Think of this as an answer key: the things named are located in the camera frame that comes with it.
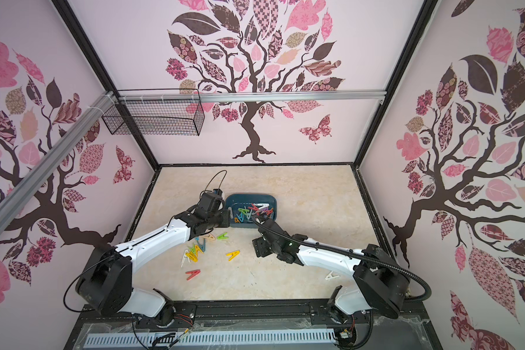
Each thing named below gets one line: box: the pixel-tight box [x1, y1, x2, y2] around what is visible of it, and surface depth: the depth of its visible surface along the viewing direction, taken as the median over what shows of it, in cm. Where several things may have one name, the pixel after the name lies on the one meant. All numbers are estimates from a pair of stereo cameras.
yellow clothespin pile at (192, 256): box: [185, 250, 199, 263], surface depth 88 cm
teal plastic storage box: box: [225, 193, 278, 229], surface depth 102 cm
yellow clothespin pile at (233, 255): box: [226, 250, 241, 262], surface depth 89 cm
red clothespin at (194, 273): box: [185, 269, 202, 281], surface depth 85 cm
